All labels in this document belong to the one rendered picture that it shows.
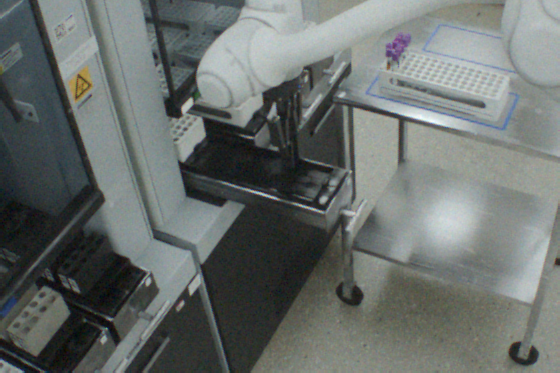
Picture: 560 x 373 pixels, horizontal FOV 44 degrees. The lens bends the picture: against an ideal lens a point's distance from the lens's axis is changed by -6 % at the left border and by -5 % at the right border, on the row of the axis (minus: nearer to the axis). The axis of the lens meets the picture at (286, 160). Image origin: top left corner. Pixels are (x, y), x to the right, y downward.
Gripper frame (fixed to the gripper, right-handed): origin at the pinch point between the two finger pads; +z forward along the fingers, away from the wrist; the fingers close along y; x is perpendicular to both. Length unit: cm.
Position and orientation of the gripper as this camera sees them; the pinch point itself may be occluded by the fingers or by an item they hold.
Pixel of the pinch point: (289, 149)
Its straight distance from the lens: 156.9
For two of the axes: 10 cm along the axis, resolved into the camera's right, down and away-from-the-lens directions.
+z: 0.9, 7.4, 6.7
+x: 8.9, 2.4, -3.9
